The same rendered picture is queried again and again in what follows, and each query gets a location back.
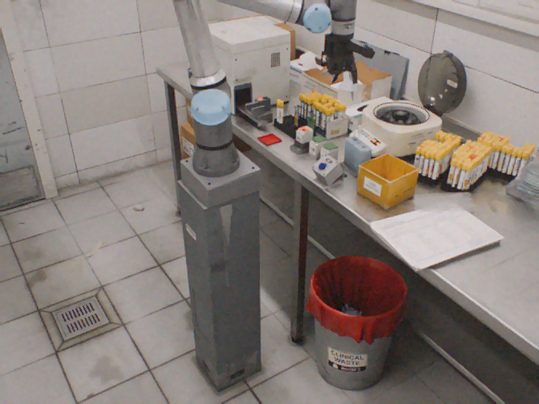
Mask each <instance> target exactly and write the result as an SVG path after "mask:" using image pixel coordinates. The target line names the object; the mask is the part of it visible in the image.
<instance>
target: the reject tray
mask: <svg viewBox="0 0 539 404"><path fill-rule="evenodd" d="M257 139H258V140H259V141H261V142H262V143H263V144H264V145H266V146H269V145H272V144H276V143H280V142H282V139H280V138H279V137H277V136H276V135H275V134H273V133H271V134H268V135H263V136H260V137H258V138H257Z"/></svg>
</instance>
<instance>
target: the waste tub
mask: <svg viewBox="0 0 539 404"><path fill-rule="evenodd" d="M358 166H359V174H358V181H357V189H356V192H357V193H358V194H359V195H361V196H363V197H365V198H367V199H368V200H370V201H371V202H373V203H375V204H377V205H378V206H379V207H381V208H383V209H385V210H388V209H389V208H392V207H394V206H396V205H398V204H401V203H403V202H404V201H406V200H409V199H411V198H412V197H414V196H413V195H415V187H416V183H417V178H418V173H419V169H418V168H416V167H414V166H412V165H410V164H408V163H406V162H404V161H402V160H400V159H398V158H396V157H394V156H392V155H390V154H388V153H386V154H384V155H382V156H379V157H377V158H374V159H372V160H369V161H367V162H365V163H363V164H360V165H358Z"/></svg>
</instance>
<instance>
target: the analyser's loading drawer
mask: <svg viewBox="0 0 539 404"><path fill-rule="evenodd" d="M236 109H238V110H239V111H241V112H243V113H244V114H245V115H247V116H248V117H250V118H251V119H253V120H254V121H256V122H257V125H258V126H261V125H265V124H268V123H272V122H273V112H271V113H269V114H266V113H265V108H264V106H261V107H259V106H258V102H254V103H250V102H248V101H247V100H244V101H241V102H237V103H236Z"/></svg>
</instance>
